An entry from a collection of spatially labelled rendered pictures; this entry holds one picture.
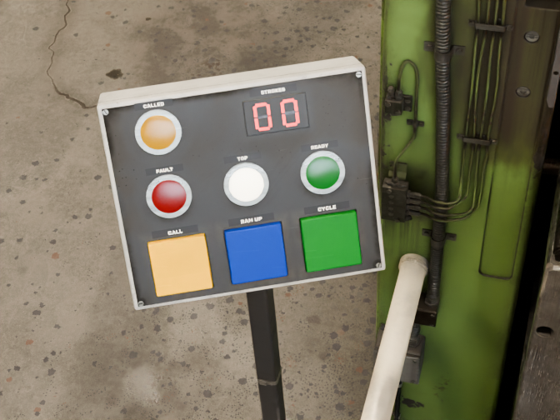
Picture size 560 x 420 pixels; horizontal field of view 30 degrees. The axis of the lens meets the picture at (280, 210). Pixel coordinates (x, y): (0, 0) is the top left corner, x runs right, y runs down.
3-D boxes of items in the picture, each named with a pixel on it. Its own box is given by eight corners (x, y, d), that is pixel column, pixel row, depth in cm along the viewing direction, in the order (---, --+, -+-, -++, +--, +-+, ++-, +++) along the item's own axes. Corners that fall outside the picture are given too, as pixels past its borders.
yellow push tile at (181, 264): (213, 288, 137) (204, 235, 135) (156, 297, 137) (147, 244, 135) (212, 283, 139) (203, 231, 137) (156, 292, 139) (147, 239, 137)
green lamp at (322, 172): (337, 195, 135) (337, 172, 132) (302, 189, 136) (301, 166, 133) (342, 178, 137) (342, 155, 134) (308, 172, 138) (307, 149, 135)
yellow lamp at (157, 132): (173, 156, 131) (168, 131, 128) (138, 150, 132) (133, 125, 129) (182, 138, 133) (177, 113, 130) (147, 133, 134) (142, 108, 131)
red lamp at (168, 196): (184, 219, 134) (179, 197, 131) (150, 213, 135) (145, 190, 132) (192, 202, 136) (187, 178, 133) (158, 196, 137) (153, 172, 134)
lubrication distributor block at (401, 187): (415, 237, 173) (419, 182, 163) (378, 232, 175) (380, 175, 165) (419, 222, 176) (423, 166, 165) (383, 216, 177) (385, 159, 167)
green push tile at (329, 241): (362, 264, 139) (356, 211, 136) (307, 273, 138) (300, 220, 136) (360, 260, 140) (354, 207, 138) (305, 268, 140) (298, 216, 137)
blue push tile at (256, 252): (288, 276, 138) (281, 222, 136) (232, 285, 138) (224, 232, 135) (286, 271, 140) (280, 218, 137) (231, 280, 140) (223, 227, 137)
